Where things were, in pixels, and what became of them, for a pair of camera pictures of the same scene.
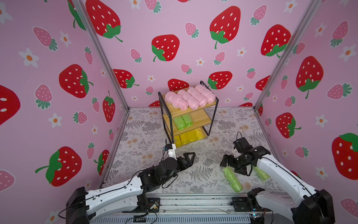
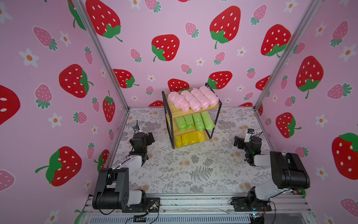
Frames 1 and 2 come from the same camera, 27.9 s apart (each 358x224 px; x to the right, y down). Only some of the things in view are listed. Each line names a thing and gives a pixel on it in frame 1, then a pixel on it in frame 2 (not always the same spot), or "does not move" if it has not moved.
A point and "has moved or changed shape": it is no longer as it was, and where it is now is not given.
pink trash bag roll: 209,95 has moved or changed shape
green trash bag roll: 179,122 does not move
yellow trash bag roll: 177,141 does not move
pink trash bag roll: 175,101 has moved or changed shape
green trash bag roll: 262,176 → 208,122
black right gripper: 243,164 → 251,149
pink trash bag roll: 202,100 has moved or changed shape
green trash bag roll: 234,179 → 199,121
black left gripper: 187,163 → 146,138
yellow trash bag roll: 191,136 has moved or changed shape
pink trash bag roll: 192,102 does not move
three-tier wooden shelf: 188,126 has moved or changed shape
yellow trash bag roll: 199,134 has moved or changed shape
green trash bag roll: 187,120 has moved or changed shape
